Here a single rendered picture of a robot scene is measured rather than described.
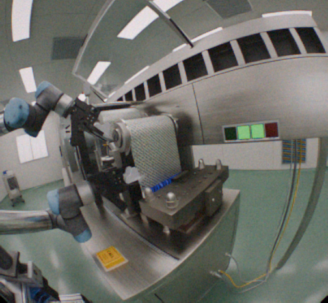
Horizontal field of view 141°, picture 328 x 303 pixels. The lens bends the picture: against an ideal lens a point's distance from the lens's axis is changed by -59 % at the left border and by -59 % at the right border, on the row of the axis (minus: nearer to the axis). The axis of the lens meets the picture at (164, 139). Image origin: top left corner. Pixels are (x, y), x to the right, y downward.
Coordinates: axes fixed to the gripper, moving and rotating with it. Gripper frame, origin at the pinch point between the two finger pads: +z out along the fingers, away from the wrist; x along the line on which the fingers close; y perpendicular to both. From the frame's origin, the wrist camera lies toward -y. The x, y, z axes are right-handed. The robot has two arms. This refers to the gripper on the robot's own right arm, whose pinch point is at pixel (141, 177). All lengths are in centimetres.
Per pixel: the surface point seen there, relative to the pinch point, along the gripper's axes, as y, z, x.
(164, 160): 3.2, 12.5, -0.3
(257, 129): 10.5, 29.6, -36.0
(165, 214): -6.4, -6.1, -17.5
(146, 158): 6.4, 3.6, -0.3
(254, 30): 50, 31, -47
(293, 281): -109, 32, -96
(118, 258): -16.5, -23.7, -13.1
